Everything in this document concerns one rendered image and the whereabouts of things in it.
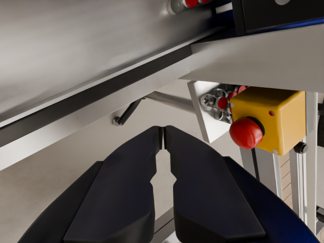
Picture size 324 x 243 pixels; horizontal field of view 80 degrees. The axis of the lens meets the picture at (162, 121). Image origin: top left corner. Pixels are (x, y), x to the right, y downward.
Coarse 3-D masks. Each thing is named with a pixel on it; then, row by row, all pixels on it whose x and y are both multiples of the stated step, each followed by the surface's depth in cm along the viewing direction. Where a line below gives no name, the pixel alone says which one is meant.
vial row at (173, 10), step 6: (168, 0) 27; (174, 0) 26; (180, 0) 25; (186, 0) 24; (192, 0) 24; (168, 6) 27; (174, 6) 26; (180, 6) 25; (186, 6) 25; (192, 6) 25; (174, 12) 27; (180, 12) 27
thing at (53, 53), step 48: (0, 0) 19; (48, 0) 21; (96, 0) 23; (144, 0) 26; (0, 48) 20; (48, 48) 22; (96, 48) 25; (144, 48) 28; (0, 96) 21; (48, 96) 23
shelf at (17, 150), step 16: (208, 16) 32; (176, 64) 31; (144, 80) 29; (160, 80) 30; (112, 96) 27; (128, 96) 28; (80, 112) 26; (96, 112) 27; (48, 128) 24; (64, 128) 25; (80, 128) 26; (16, 144) 23; (32, 144) 24; (48, 144) 25; (0, 160) 23; (16, 160) 24
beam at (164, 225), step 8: (160, 216) 98; (168, 216) 97; (160, 224) 94; (168, 224) 93; (160, 232) 91; (168, 232) 89; (152, 240) 89; (160, 240) 87; (168, 240) 88; (176, 240) 91
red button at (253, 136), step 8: (240, 120) 24; (248, 120) 24; (232, 128) 25; (240, 128) 24; (248, 128) 23; (256, 128) 23; (232, 136) 25; (240, 136) 24; (248, 136) 23; (256, 136) 23; (240, 144) 25; (248, 144) 24; (256, 144) 24
